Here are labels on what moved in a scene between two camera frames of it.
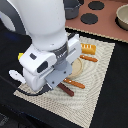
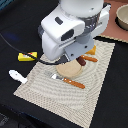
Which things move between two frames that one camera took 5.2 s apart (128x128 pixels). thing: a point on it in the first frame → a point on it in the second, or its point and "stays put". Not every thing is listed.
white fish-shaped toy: (16, 75) stays put
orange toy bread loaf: (88, 48) stays put
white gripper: (49, 68) → (67, 37)
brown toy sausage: (66, 89) → (81, 61)
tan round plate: (77, 69) stays put
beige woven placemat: (86, 83) stays put
